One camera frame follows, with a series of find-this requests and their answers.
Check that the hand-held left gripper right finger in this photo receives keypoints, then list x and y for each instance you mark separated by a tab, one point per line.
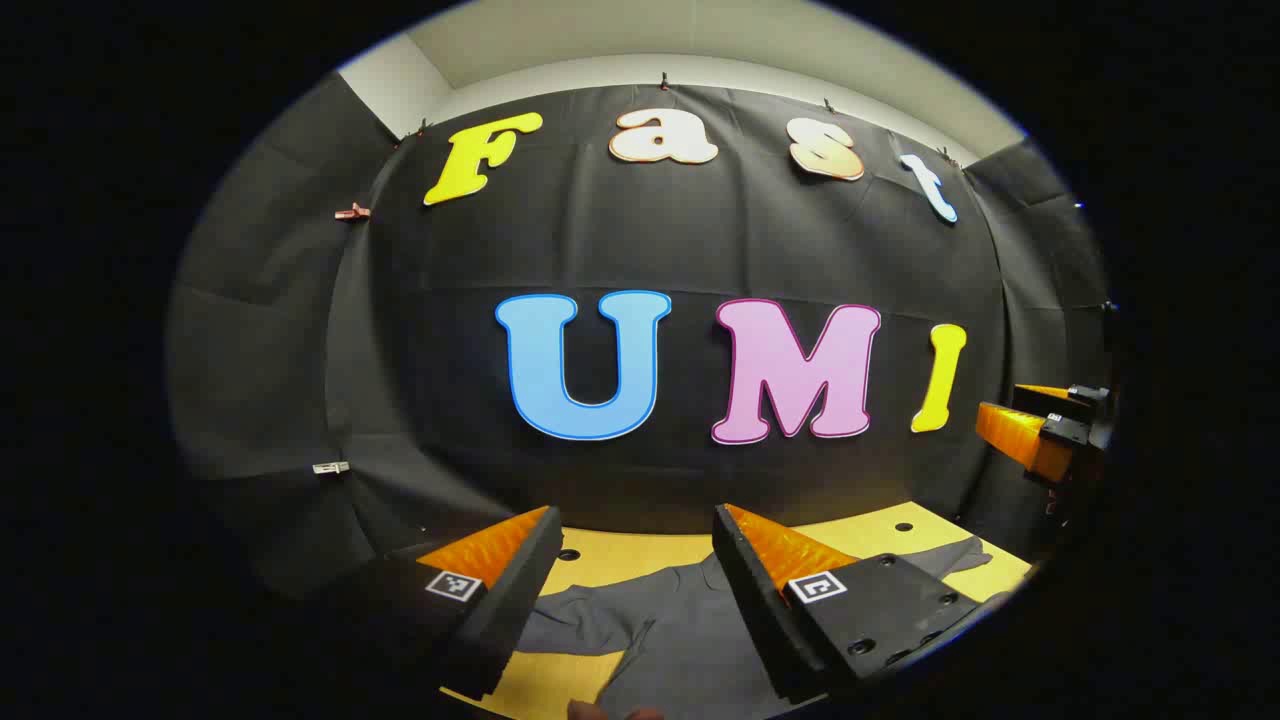
750	610

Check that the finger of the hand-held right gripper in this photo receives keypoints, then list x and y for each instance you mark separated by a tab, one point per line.
1015	435
1085	395

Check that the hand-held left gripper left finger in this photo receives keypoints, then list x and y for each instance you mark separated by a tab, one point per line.
515	600

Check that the grey polo shirt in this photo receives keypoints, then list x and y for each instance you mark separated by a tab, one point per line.
680	620

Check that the small white cloth clip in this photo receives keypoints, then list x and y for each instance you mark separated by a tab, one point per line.
330	467

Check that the black backdrop cloth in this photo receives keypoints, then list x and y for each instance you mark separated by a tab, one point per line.
700	240

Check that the small red cloth clip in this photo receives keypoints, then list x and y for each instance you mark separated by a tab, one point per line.
352	212

